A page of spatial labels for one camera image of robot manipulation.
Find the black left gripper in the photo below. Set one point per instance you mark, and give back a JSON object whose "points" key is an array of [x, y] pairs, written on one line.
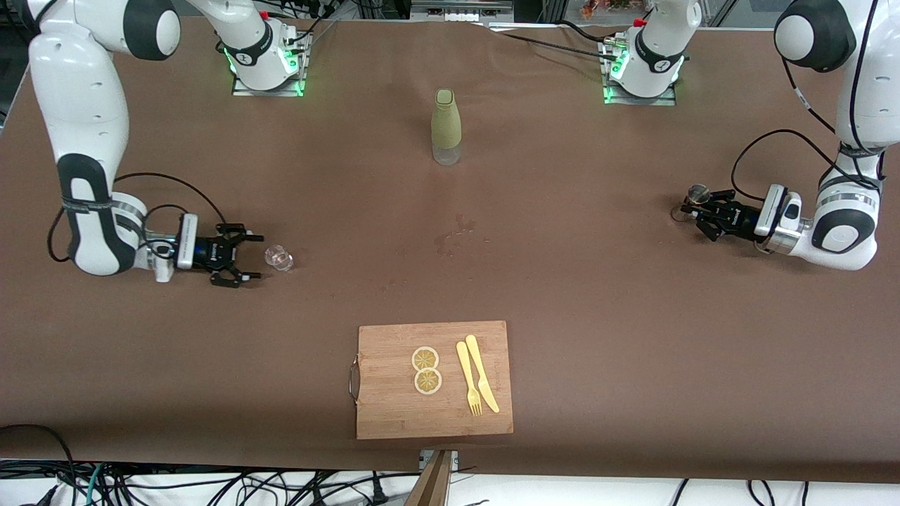
{"points": [[740, 218]]}

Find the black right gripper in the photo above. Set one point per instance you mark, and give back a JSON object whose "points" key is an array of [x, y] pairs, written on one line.
{"points": [[208, 250]]}

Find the steel double jigger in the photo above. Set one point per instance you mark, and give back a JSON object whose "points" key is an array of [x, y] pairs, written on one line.
{"points": [[697, 191]]}

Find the clear glass beaker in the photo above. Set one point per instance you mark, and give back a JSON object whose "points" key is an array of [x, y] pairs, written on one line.
{"points": [[279, 258]]}

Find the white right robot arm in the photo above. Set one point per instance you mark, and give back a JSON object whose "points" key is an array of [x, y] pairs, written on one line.
{"points": [[84, 105]]}

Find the brown table cover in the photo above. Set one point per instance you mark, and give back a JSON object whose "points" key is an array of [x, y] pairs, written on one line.
{"points": [[562, 316]]}

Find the yellow lemon slice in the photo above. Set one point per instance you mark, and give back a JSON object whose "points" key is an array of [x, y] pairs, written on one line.
{"points": [[427, 381], [425, 358]]}

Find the green sleeved glass bottle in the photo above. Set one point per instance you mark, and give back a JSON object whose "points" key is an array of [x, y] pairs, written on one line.
{"points": [[446, 123]]}

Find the wooden cutting board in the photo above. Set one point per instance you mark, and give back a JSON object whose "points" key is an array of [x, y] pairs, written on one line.
{"points": [[436, 411]]}

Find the yellow plastic fork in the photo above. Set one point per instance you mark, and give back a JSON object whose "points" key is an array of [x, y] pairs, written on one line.
{"points": [[467, 376]]}

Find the yellow plastic knife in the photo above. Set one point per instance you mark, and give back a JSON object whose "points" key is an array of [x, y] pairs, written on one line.
{"points": [[480, 372]]}

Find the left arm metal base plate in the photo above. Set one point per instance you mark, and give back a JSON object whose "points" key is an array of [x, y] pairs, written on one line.
{"points": [[671, 97]]}

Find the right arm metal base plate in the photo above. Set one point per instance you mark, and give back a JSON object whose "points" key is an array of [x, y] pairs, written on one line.
{"points": [[304, 67]]}

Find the grey metal bracket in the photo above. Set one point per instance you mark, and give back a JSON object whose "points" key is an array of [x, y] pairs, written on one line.
{"points": [[424, 458]]}

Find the wooden post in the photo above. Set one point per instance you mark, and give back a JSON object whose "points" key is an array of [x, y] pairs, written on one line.
{"points": [[430, 485]]}

